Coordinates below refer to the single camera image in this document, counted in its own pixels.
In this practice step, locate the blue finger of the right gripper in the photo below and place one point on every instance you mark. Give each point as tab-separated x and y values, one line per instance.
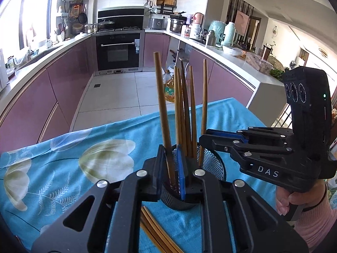
223	144
226	135

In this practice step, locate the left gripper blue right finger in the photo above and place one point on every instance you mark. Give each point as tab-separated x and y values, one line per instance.
234	217

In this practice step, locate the pink sleeve right forearm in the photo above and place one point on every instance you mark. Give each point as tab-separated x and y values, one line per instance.
317	227

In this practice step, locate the person's right hand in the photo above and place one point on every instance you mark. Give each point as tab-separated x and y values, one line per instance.
310	198

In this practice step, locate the black mesh pen cup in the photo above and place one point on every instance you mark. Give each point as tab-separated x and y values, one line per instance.
181	201

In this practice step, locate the blue floral tablecloth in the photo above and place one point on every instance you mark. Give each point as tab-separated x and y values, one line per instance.
42	181

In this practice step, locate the mint green thermos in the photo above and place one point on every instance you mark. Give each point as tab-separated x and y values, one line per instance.
229	34

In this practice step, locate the yellow cooking oil bottle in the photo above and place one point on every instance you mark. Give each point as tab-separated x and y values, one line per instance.
169	90

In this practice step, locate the teal electric kettle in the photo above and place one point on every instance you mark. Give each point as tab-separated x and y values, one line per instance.
218	27

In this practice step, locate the steel stock pot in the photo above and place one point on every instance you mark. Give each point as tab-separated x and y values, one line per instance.
176	23

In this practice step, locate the silver rice cooker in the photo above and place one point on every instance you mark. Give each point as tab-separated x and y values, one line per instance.
157	23

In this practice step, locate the black built-in oven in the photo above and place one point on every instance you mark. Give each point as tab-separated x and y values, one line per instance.
119	51

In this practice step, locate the black range hood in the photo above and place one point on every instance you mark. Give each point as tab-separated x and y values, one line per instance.
125	17

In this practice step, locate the white microwave oven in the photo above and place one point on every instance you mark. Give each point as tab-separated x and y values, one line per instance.
3	73

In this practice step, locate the black wok with lid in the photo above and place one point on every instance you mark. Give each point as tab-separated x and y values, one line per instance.
106	25

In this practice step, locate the black wall rack shelf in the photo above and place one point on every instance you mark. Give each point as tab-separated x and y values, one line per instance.
164	7

